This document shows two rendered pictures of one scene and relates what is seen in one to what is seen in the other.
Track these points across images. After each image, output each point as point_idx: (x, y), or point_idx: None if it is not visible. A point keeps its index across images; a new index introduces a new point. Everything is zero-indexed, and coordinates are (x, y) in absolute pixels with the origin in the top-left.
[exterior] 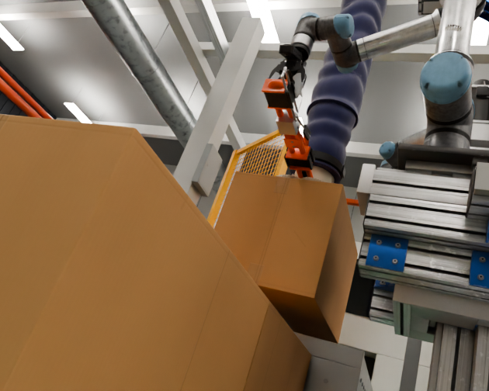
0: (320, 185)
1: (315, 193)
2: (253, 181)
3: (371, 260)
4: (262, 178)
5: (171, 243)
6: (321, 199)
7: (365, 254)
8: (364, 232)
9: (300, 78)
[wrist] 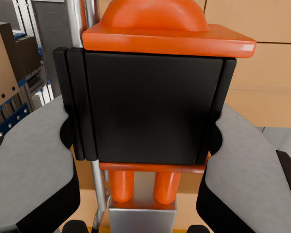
0: (82, 181)
1: (90, 169)
2: (194, 180)
3: (19, 33)
4: (181, 185)
5: None
6: (81, 162)
7: (23, 37)
8: (15, 43)
9: None
